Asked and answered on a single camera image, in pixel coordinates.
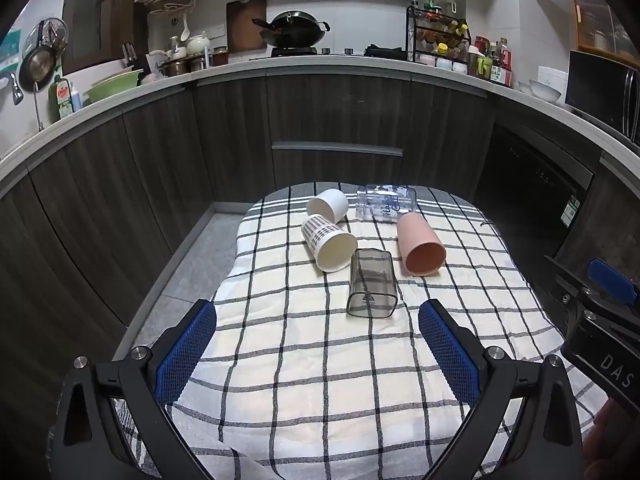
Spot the patterned paper cup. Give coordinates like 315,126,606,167
301,214,358,273

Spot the black dishwasher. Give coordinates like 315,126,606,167
474,122,597,263

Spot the clear glass with lettering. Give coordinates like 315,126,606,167
356,184,417,222

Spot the grey transparent square cup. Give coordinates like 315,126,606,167
346,248,399,319

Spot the plain white cup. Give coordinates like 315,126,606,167
306,189,349,223

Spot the black microwave oven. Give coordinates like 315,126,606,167
565,50,640,144

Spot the checked white cloth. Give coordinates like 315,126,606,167
112,182,608,480

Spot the black wok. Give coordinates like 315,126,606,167
251,10,331,48

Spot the green plastic basin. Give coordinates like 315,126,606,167
82,69,144,106

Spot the wooden glass-door cabinet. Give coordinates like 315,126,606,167
570,0,640,57

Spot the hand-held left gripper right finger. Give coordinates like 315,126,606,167
418,299,587,480

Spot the person's right hand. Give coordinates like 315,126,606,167
582,397,632,480

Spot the metal drawer handle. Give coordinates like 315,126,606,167
271,140,404,158

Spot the wooden cutting board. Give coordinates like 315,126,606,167
226,0,268,54

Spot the white teapot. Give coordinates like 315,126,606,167
186,32,211,57

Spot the black spice rack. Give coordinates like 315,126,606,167
406,4,472,74

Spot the gas stove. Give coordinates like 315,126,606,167
270,46,362,58

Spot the black cloth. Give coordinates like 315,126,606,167
363,44,406,59

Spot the metal faucet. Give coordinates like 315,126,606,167
0,72,24,106

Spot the hanging frying pan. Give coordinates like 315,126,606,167
18,45,55,94

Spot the pink plastic cup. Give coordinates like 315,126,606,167
396,212,447,277

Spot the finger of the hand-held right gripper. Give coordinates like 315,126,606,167
544,255,601,317
587,258,640,313

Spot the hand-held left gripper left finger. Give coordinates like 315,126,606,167
50,299,218,480

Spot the stack of white bowls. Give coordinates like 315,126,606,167
528,66,569,104

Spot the green dish soap bottle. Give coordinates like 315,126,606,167
48,75,75,124

